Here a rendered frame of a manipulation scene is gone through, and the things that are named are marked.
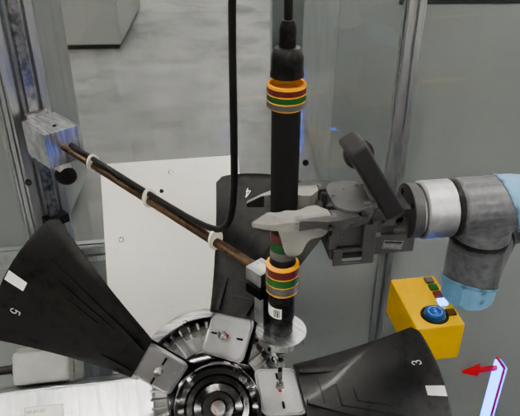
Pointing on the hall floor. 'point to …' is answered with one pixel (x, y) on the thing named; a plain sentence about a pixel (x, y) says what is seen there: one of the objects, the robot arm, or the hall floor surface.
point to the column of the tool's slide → (30, 207)
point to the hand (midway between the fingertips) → (260, 208)
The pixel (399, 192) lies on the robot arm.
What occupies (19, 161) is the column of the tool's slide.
